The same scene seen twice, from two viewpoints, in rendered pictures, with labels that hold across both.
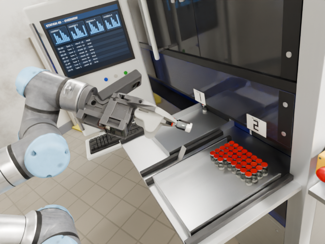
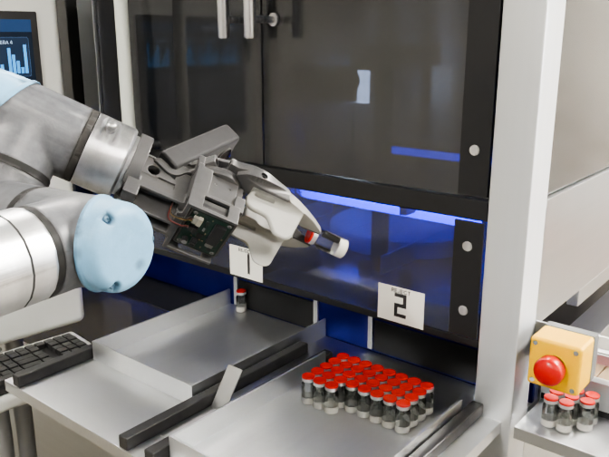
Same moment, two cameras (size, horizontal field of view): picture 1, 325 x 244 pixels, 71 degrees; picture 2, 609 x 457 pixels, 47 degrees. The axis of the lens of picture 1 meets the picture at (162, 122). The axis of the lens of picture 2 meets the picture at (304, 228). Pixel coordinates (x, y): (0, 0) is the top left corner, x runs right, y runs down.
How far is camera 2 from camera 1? 42 cm
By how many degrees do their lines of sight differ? 33
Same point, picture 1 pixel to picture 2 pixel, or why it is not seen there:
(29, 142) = (74, 203)
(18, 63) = not seen: outside the picture
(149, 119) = (278, 215)
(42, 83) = (46, 104)
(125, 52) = not seen: hidden behind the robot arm
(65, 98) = (101, 145)
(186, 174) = (250, 431)
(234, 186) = (373, 438)
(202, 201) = not seen: outside the picture
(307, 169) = (512, 378)
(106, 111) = (197, 185)
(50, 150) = (135, 221)
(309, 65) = (510, 166)
